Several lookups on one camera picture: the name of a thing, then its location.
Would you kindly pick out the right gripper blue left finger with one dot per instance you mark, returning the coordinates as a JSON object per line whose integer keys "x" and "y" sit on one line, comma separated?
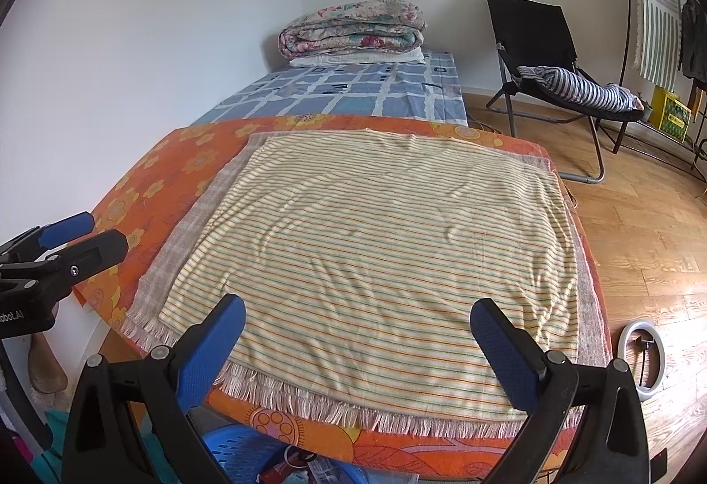
{"x": 203, "y": 349}

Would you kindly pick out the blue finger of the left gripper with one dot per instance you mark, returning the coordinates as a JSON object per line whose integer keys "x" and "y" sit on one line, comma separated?
{"x": 87, "y": 258}
{"x": 66, "y": 230}

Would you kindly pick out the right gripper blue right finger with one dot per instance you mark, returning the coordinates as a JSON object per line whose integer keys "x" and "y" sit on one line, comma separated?
{"x": 516, "y": 360}

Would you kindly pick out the blue plastic trash basket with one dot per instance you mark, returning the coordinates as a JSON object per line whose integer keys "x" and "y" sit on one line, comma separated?
{"x": 241, "y": 451}

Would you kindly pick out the crumpled trash in basket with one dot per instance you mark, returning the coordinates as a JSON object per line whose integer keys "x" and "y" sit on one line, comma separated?
{"x": 293, "y": 465}

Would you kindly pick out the orange floral bedsheet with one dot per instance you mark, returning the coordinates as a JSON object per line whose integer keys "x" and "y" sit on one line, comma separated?
{"x": 150, "y": 200}

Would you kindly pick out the grey fringed blanket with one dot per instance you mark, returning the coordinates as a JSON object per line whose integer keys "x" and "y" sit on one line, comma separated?
{"x": 188, "y": 251}

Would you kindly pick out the striped yellow towel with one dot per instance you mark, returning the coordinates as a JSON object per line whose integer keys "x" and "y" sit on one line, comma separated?
{"x": 381, "y": 262}

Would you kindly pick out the teal floor mat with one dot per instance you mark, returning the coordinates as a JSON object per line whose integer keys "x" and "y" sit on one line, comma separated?
{"x": 48, "y": 465}

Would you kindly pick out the black metal clothes rack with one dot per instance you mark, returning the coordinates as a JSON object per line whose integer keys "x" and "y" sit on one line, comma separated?
{"x": 689, "y": 156}

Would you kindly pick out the striped cloth on chair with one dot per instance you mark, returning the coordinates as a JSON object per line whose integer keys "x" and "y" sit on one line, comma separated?
{"x": 572, "y": 87}

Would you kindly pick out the black folding chair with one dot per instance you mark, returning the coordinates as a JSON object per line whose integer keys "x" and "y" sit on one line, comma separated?
{"x": 537, "y": 58}

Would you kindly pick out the blue checked bedsheet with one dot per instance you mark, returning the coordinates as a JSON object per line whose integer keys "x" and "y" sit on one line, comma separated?
{"x": 427, "y": 91}

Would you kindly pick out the yellow green crate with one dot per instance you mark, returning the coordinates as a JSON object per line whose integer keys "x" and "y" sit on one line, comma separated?
{"x": 669, "y": 115}

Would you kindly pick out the white folded pillow sheet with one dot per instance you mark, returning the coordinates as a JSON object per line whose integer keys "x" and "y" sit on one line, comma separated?
{"x": 361, "y": 57}

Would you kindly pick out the folded floral quilt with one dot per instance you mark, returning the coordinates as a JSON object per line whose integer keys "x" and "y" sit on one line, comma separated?
{"x": 391, "y": 26}

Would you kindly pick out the dark hanging clothes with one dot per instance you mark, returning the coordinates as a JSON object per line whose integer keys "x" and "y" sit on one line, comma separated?
{"x": 693, "y": 55}

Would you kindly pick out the green striped hanging towel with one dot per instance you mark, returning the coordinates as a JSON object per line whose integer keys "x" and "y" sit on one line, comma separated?
{"x": 657, "y": 42}

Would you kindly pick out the white ring light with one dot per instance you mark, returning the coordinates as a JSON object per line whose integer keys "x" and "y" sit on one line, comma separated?
{"x": 641, "y": 343}

